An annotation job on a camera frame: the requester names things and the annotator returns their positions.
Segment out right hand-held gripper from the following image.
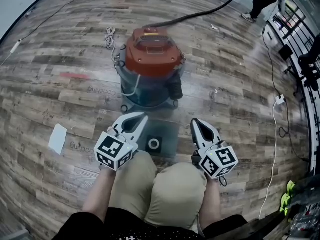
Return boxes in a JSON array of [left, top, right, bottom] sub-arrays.
[[190, 118, 238, 179]]

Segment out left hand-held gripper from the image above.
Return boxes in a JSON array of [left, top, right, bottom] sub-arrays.
[[94, 112, 149, 172]]

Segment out person's right forearm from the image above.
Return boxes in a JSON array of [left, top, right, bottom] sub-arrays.
[[198, 177, 222, 231]]

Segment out person's left forearm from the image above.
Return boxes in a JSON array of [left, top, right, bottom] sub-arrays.
[[82, 167, 118, 224]]

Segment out person's beige trousers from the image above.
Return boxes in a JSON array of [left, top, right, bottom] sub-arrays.
[[107, 150, 208, 231]]

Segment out red-lidded vacuum cleaner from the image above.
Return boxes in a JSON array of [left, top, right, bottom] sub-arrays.
[[113, 26, 188, 115]]

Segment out white paper sheet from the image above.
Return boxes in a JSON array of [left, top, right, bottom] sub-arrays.
[[48, 123, 68, 156]]

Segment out red tape strip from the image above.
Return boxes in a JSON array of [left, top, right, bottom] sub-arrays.
[[60, 71, 90, 80]]

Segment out person's black speckled shirt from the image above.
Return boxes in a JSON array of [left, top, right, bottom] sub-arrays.
[[51, 207, 248, 240]]

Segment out black metal railing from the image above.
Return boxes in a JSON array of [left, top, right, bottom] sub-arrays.
[[262, 7, 320, 177]]

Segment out small black box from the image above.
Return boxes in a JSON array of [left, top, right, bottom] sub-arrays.
[[278, 44, 293, 61]]

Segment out black office chair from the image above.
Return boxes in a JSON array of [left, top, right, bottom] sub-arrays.
[[284, 33, 320, 95]]

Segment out thick white cable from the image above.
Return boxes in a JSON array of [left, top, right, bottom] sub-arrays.
[[258, 101, 279, 219]]

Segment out coiled white cable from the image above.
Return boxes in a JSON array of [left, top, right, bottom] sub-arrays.
[[104, 26, 116, 50]]

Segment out black cable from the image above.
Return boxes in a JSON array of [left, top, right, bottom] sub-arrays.
[[261, 26, 312, 163], [19, 0, 88, 44]]

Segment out dark vacuum hose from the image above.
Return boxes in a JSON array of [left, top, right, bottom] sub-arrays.
[[149, 0, 251, 30]]

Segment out thin white cable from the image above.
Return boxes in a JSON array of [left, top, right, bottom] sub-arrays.
[[0, 51, 13, 67]]

